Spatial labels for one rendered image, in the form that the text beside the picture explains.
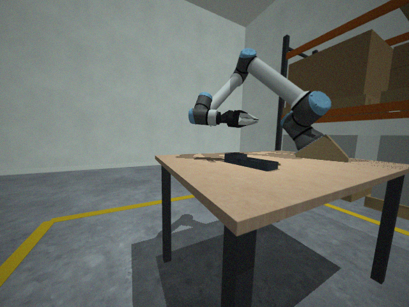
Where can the dark grey rack of bins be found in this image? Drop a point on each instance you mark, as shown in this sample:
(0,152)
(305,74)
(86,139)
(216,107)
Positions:
(243,160)

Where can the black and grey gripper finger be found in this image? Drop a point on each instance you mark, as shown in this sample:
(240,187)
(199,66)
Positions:
(243,114)
(242,123)

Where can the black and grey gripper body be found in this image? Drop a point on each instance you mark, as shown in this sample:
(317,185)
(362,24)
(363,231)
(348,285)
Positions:
(229,123)

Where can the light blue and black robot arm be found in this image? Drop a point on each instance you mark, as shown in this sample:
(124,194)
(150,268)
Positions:
(307,106)

